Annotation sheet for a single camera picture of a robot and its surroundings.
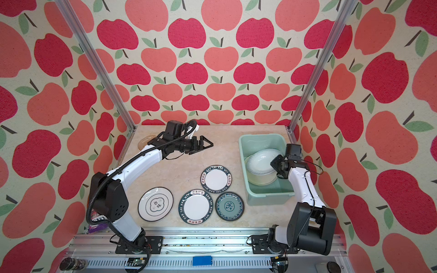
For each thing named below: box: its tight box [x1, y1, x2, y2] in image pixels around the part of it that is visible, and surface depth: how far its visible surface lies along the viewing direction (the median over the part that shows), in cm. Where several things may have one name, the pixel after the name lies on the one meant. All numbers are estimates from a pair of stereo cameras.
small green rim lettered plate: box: [200, 164, 233, 194], surface depth 97 cm
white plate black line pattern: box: [137, 186, 175, 223], surface depth 88 cm
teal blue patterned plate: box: [215, 191, 245, 222], surface depth 87 cm
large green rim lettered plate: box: [178, 188, 214, 225], surface depth 87 cm
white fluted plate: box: [246, 148, 283, 175], surface depth 100 cm
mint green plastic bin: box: [238, 133, 296, 206], surface depth 89 cm
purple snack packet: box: [88, 208, 109, 234], surface depth 81 cm
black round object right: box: [326, 261, 342, 273], surface depth 62 cm
